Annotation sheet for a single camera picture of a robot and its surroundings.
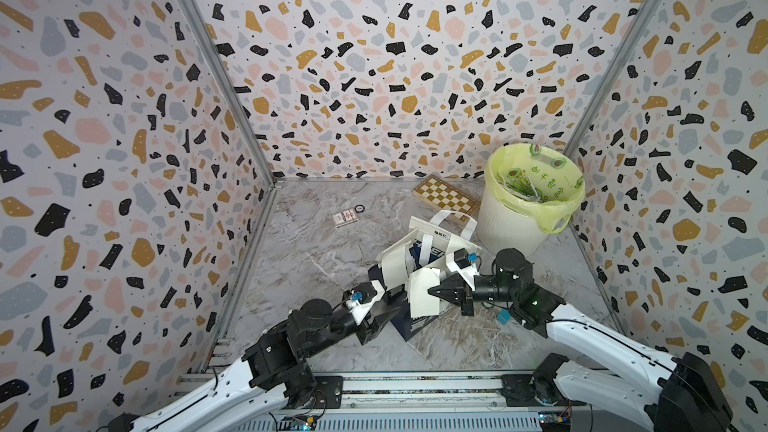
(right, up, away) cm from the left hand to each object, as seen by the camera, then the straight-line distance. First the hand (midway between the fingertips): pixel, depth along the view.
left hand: (394, 298), depth 66 cm
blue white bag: (+9, +10, +11) cm, 17 cm away
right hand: (+9, 0, +4) cm, 10 cm away
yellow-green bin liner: (+45, +28, +30) cm, 61 cm away
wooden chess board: (+17, +24, +47) cm, 56 cm away
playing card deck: (-19, +16, +42) cm, 48 cm away
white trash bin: (+31, +14, +22) cm, 41 cm away
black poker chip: (-15, +19, +47) cm, 53 cm away
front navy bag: (+3, -10, +9) cm, 14 cm away
